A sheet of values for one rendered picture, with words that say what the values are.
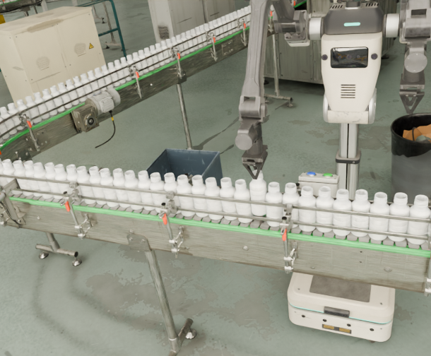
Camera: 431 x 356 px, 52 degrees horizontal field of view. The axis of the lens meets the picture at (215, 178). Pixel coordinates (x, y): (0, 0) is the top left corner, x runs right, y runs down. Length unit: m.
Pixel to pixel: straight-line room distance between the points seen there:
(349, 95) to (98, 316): 1.92
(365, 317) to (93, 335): 1.51
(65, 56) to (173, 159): 3.55
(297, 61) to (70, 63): 2.73
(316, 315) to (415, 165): 1.19
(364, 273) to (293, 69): 4.06
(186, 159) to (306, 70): 3.23
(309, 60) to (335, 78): 3.39
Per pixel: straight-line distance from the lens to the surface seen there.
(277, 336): 2.54
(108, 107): 3.05
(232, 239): 1.66
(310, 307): 2.39
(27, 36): 5.49
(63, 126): 3.08
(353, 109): 1.96
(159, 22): 7.71
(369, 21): 1.92
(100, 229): 1.97
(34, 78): 5.54
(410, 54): 1.34
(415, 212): 1.49
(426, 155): 2.98
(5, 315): 3.19
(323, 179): 1.63
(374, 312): 2.35
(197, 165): 2.32
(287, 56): 5.43
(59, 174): 1.96
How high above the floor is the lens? 2.00
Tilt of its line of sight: 31 degrees down
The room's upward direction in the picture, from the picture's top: 9 degrees counter-clockwise
